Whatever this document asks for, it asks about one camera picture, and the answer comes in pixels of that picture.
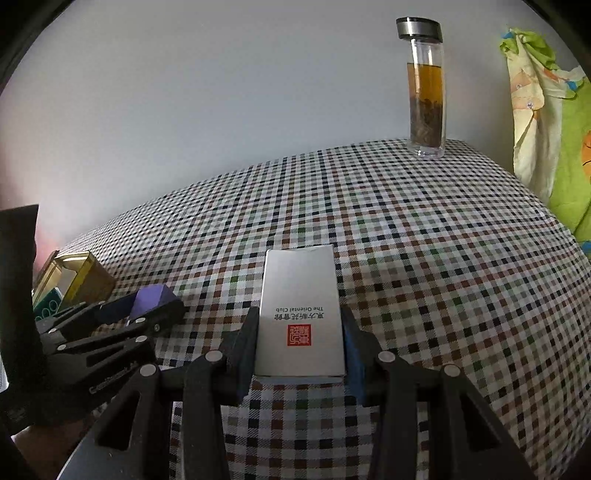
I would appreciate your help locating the teal building block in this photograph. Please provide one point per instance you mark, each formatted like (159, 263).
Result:
(48, 305)

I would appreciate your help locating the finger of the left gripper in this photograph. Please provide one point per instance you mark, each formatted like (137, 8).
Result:
(84, 318)
(155, 322)

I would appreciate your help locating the purple cube box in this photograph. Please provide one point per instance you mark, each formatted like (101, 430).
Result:
(150, 297)

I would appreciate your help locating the glass tea bottle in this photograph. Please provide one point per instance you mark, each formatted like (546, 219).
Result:
(427, 89)

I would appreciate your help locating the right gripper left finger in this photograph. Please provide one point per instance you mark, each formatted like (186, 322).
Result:
(239, 357)

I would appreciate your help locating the green cartoon cloth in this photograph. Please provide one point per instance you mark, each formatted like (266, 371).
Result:
(551, 116)

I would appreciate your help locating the gold metal tray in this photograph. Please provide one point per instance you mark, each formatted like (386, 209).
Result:
(79, 277)

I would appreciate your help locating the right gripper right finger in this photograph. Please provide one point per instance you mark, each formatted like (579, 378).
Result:
(364, 373)

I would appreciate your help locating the white oriental club box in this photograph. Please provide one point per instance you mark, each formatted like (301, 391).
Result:
(299, 340)

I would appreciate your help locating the checkered tablecloth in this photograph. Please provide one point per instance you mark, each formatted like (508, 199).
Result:
(451, 260)

